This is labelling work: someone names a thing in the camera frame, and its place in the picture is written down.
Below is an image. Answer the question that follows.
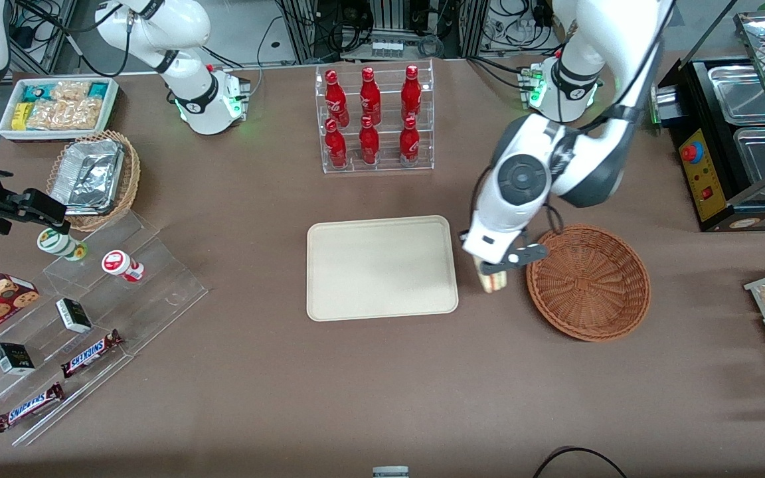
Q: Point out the triangle sandwich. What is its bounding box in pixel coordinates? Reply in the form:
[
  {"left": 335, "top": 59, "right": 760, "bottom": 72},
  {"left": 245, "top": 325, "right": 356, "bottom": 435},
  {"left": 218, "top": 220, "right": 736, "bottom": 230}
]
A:
[{"left": 474, "top": 256, "right": 511, "bottom": 293}]

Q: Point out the aluminium foil tray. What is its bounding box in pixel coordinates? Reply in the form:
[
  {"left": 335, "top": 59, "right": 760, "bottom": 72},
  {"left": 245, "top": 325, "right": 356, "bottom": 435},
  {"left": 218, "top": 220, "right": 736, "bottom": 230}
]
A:
[{"left": 50, "top": 139, "right": 126, "bottom": 216}]

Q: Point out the round brown wicker basket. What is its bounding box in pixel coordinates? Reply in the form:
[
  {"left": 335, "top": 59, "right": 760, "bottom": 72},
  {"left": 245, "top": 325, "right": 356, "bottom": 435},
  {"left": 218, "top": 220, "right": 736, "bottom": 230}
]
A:
[{"left": 526, "top": 224, "right": 651, "bottom": 343}]

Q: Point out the light wicker basket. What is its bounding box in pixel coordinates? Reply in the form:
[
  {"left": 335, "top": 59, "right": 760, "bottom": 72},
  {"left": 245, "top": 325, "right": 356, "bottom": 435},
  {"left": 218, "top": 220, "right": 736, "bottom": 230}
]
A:
[{"left": 46, "top": 129, "right": 141, "bottom": 233}]

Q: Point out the beige plastic tray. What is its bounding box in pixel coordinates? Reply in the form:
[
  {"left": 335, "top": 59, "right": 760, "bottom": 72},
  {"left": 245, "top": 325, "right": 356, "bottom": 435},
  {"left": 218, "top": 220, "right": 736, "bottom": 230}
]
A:
[{"left": 306, "top": 214, "right": 460, "bottom": 323}]

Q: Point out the green lidded yogurt cup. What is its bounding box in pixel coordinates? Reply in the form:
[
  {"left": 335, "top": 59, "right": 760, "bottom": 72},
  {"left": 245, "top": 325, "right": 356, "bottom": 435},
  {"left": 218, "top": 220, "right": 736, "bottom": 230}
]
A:
[{"left": 37, "top": 227, "right": 88, "bottom": 262}]

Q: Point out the white plastic snack bin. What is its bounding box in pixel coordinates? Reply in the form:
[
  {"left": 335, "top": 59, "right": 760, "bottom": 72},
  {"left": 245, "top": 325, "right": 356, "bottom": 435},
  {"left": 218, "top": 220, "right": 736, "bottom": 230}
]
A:
[{"left": 0, "top": 77, "right": 120, "bottom": 143}]

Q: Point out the clear bag of crackers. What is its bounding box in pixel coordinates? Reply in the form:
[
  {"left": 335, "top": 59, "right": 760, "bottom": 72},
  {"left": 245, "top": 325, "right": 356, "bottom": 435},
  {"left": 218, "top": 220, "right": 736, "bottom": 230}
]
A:
[
  {"left": 50, "top": 81, "right": 93, "bottom": 102},
  {"left": 26, "top": 98, "right": 103, "bottom": 131}
]

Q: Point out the red lidded yogurt cup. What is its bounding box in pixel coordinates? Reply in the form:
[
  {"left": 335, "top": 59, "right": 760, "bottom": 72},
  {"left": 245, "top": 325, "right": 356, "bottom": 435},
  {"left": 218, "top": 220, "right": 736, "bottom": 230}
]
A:
[{"left": 102, "top": 250, "right": 145, "bottom": 283}]

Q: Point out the small black box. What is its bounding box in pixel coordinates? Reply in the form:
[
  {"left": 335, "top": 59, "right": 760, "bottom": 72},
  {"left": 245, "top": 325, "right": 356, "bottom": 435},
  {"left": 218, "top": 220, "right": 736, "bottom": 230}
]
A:
[
  {"left": 56, "top": 298, "right": 93, "bottom": 334},
  {"left": 0, "top": 342, "right": 36, "bottom": 376}
]

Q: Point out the red cola bottle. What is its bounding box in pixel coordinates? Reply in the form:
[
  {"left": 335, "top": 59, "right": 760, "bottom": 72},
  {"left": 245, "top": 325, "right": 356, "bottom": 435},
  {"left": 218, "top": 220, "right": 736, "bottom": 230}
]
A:
[
  {"left": 360, "top": 66, "right": 382, "bottom": 125},
  {"left": 399, "top": 116, "right": 420, "bottom": 167},
  {"left": 359, "top": 116, "right": 381, "bottom": 165},
  {"left": 325, "top": 68, "right": 350, "bottom": 127},
  {"left": 325, "top": 118, "right": 348, "bottom": 168},
  {"left": 401, "top": 64, "right": 422, "bottom": 122}
]

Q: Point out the clear acrylic bottle rack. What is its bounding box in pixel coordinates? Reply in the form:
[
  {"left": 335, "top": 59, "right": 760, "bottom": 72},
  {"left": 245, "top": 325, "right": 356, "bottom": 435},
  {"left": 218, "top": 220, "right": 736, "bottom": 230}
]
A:
[{"left": 315, "top": 58, "right": 435, "bottom": 175}]

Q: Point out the clear acrylic stepped display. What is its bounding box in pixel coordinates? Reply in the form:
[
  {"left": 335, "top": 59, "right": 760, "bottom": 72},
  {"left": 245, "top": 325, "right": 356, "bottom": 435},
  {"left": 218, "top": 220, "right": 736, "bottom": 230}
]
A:
[{"left": 0, "top": 209, "right": 209, "bottom": 447}]

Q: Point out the snickers bar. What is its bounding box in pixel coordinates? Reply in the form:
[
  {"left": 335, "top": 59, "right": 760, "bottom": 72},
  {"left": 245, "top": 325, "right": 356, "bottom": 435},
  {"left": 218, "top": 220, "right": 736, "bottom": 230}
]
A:
[
  {"left": 60, "top": 329, "right": 124, "bottom": 379},
  {"left": 0, "top": 382, "right": 66, "bottom": 434}
]

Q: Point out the black food warmer machine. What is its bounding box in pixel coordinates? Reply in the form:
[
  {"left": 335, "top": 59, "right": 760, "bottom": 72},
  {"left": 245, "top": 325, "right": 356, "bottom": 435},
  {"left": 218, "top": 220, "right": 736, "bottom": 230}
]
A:
[{"left": 651, "top": 10, "right": 765, "bottom": 233}]

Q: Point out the black cable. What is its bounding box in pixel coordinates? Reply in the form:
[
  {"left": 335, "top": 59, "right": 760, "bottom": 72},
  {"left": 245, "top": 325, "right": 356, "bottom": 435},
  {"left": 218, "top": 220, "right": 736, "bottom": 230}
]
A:
[{"left": 532, "top": 447, "right": 629, "bottom": 478}]

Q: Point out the aluminium frame rack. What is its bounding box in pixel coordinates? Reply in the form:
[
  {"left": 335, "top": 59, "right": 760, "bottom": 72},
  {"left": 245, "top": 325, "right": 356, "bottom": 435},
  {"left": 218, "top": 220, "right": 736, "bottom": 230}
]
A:
[{"left": 276, "top": 0, "right": 493, "bottom": 65}]

